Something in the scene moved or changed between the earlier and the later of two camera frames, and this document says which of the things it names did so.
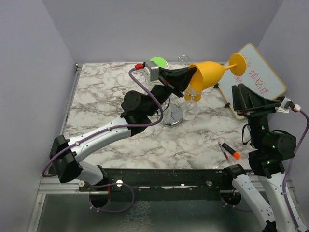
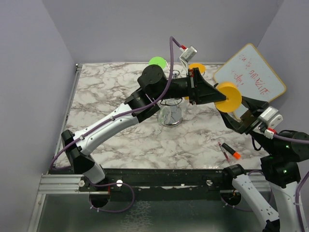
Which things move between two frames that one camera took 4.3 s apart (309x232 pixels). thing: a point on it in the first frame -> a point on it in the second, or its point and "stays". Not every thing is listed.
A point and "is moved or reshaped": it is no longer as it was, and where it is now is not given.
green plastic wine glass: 160,62 stays
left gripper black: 175,80 -> 201,91
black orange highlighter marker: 235,154 stays
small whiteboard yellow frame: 259,75 stays
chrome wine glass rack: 173,113 stays
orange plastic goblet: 193,95 is moved or reshaped
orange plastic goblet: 207,73 -> 233,98
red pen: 223,151 stays
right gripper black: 247,102 -> 250,117
